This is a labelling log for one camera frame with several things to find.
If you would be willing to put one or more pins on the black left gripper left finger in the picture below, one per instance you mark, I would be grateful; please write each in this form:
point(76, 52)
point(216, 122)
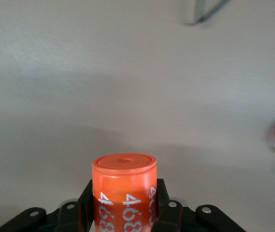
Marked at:
point(69, 217)

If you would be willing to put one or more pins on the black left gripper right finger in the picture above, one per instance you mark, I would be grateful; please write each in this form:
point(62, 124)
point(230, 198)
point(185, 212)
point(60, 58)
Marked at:
point(173, 217)

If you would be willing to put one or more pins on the orange cylinder with white print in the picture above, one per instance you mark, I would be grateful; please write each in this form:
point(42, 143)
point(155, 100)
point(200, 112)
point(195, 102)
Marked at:
point(124, 183)

